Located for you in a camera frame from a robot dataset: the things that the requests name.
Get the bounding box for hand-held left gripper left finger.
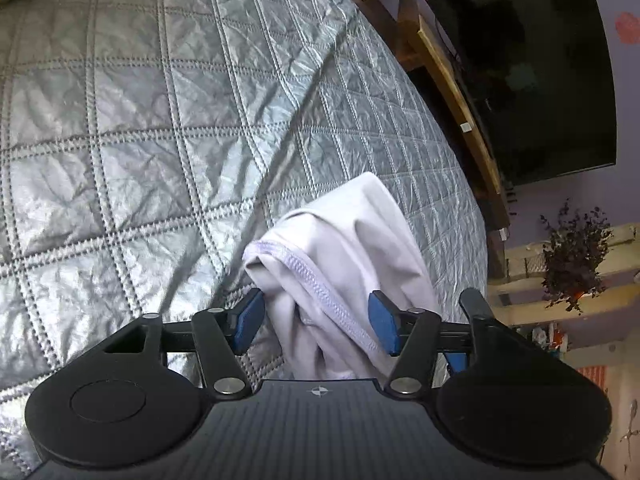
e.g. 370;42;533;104
101;287;266;403

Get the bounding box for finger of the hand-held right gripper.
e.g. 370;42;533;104
443;286;497;377

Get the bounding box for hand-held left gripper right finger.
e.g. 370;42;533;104
367;290;539;402

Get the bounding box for lavender garment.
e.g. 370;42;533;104
242;171;442;382

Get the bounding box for dried purple flowers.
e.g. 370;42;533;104
538;198;614;315

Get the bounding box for grey quilted bedspread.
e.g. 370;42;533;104
0;0;490;480

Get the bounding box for black television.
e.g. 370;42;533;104
419;0;617;187

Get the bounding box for dark wooden cabinet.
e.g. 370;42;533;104
317;0;511;281

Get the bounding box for red wall sticker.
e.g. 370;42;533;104
615;11;640;44

